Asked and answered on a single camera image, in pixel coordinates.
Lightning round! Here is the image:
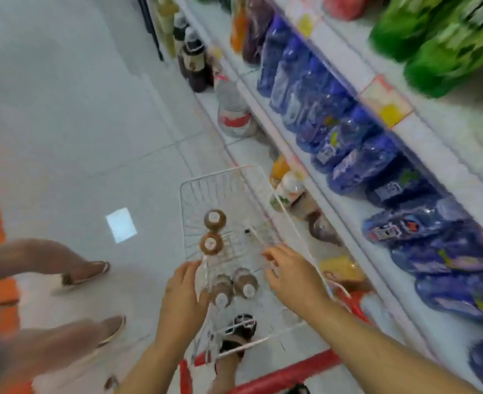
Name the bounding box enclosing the red packet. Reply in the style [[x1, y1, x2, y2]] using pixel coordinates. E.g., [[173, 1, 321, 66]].
[[323, 0, 370, 22]]

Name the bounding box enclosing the dark bottle with black cap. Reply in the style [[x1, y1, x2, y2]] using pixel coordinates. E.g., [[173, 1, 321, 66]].
[[172, 12, 189, 59]]

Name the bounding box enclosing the yellow packet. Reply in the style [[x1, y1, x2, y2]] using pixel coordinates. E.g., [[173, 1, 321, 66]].
[[319, 256, 368, 284]]

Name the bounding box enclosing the green packet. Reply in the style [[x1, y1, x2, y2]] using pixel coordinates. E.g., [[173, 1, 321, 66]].
[[403, 0, 483, 99], [368, 0, 469, 64]]

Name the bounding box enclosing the yellow and white price tag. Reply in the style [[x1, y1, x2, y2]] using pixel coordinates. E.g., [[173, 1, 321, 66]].
[[358, 75, 414, 129], [284, 0, 325, 38]]

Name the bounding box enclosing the person's right forearm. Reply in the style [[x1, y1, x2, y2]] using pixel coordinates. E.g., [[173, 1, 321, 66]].
[[303, 297, 483, 394]]

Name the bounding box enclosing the brown bottle with white cap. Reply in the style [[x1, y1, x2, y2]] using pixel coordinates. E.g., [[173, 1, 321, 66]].
[[209, 275, 235, 309], [233, 268, 259, 300], [204, 209, 227, 233], [200, 233, 224, 256]]

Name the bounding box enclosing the white bottle with green label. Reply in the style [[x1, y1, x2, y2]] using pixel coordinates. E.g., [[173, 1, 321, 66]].
[[270, 172, 306, 212]]

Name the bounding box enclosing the person's left forearm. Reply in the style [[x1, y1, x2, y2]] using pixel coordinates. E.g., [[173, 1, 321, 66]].
[[116, 340, 199, 394]]

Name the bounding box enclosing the white store shelf unit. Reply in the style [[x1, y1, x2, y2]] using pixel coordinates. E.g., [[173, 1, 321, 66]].
[[143, 0, 483, 394]]

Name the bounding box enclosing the person's right hand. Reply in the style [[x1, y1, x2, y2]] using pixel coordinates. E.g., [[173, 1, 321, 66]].
[[262, 244, 333, 321]]

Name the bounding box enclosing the white wire shopping cart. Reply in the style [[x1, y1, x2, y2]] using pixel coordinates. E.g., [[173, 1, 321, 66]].
[[178, 165, 371, 394]]

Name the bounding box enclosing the orange packet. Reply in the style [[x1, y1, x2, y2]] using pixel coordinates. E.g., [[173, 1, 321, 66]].
[[230, 7, 250, 54]]

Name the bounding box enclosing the person's black sandal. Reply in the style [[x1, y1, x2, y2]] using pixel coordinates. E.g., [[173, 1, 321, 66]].
[[219, 314, 258, 361]]

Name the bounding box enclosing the row of blue packets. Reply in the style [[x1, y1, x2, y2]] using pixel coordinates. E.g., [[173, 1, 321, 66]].
[[257, 14, 483, 394]]

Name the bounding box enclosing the large clear bottle red label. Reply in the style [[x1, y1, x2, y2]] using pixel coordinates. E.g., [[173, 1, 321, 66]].
[[215, 76, 259, 139]]

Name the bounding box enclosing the dark brown bottle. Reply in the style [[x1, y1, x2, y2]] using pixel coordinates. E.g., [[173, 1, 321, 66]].
[[306, 211, 343, 247]]

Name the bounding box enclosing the orange capped bottle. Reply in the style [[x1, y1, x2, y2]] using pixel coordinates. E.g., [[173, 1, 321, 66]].
[[270, 155, 292, 187]]

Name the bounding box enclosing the person's leg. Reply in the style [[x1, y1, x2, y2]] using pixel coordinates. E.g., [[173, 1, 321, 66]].
[[208, 353, 246, 394]]

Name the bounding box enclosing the purple packet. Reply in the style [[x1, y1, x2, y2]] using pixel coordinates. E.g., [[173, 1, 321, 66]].
[[242, 0, 276, 66]]

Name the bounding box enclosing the person's left hand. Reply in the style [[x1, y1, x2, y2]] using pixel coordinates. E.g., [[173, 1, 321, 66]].
[[156, 260, 212, 346]]

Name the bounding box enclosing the pale yellow bottle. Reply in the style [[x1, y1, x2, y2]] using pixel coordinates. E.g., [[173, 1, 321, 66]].
[[154, 0, 179, 58]]

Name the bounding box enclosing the dark bottle with white label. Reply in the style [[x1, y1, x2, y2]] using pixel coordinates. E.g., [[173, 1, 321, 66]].
[[182, 28, 212, 94]]

